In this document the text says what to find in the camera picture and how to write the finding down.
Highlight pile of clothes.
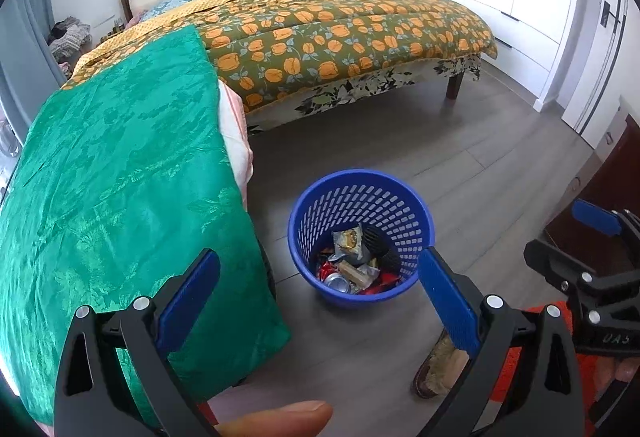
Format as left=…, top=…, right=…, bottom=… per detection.
left=47, top=17, right=93, bottom=62

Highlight crushed red can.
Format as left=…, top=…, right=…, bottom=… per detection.
left=322, top=267, right=354, bottom=296

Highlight long red wrapper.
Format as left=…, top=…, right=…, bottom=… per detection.
left=362, top=279, right=398, bottom=295

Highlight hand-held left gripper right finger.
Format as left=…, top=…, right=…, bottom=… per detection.
left=419, top=247, right=586, bottom=437

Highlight blue plastic basket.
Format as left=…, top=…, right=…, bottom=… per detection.
left=287, top=169, right=436, bottom=309

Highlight brown fuzzy slipper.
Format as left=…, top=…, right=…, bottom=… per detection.
left=412, top=332, right=473, bottom=400

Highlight grey blue curtain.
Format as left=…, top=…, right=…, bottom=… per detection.
left=0, top=0, right=68, bottom=128

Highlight green patterned cloth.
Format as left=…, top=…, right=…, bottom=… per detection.
left=0, top=24, right=293, bottom=425

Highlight person's right hand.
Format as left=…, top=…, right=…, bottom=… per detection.
left=595, top=356, right=640, bottom=400

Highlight black foam net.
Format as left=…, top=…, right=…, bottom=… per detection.
left=367, top=229, right=407, bottom=277

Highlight leaf print bed sheet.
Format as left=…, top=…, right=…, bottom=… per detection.
left=245, top=54, right=483, bottom=132

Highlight bed with orange floral quilt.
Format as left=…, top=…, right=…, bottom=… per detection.
left=60, top=0, right=498, bottom=115

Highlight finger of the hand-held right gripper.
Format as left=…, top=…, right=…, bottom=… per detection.
left=524, top=238, right=640, bottom=324
left=571, top=199, right=640, bottom=248

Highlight white door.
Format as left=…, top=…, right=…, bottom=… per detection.
left=537, top=0, right=640, bottom=150

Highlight blue patterned pillow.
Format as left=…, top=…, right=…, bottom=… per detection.
left=140, top=0, right=221, bottom=21

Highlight orange pants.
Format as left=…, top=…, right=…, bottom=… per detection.
left=492, top=301, right=608, bottom=437

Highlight dark brown wooden cabinet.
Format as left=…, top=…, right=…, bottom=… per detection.
left=544, top=96, right=640, bottom=263

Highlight pink striped cloth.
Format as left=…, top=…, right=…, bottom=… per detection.
left=216, top=81, right=255, bottom=208

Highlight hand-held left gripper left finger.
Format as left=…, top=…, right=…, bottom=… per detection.
left=52, top=248, right=222, bottom=437

